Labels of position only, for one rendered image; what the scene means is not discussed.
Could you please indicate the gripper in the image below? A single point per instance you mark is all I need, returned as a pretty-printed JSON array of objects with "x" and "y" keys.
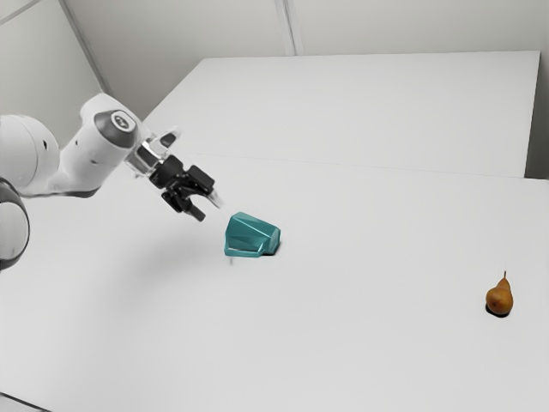
[{"x": 178, "y": 177}]

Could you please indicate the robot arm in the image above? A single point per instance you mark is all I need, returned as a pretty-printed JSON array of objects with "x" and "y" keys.
[{"x": 90, "y": 150}]

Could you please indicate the teal faceted mug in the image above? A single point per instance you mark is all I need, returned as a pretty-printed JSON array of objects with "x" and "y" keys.
[{"x": 251, "y": 235}]

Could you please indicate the brown pear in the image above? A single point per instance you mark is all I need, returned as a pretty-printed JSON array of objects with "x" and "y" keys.
[{"x": 499, "y": 298}]

